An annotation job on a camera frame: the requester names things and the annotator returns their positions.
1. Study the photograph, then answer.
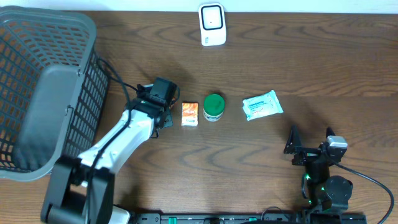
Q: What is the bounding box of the orange white small packet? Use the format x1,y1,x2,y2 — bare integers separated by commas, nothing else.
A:
181,103,198,126

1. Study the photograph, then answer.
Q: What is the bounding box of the light green wet wipes pack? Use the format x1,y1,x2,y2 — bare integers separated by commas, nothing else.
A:
243,90,284,121

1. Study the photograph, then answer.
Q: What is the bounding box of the green lid small jar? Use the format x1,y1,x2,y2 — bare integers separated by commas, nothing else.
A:
203,94,225,122

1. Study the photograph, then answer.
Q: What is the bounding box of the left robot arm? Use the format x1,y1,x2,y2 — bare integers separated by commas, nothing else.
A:
40,78,180,223

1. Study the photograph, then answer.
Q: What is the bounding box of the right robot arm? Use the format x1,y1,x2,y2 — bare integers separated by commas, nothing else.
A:
284,125,353,223

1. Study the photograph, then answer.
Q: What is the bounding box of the white barcode scanner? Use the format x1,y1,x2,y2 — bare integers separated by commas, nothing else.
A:
198,3,227,47

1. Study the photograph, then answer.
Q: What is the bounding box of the grey plastic mesh basket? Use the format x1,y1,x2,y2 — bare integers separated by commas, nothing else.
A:
1,6,109,182

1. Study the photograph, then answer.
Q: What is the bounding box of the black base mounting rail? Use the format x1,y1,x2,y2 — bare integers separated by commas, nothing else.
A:
129,212,368,224

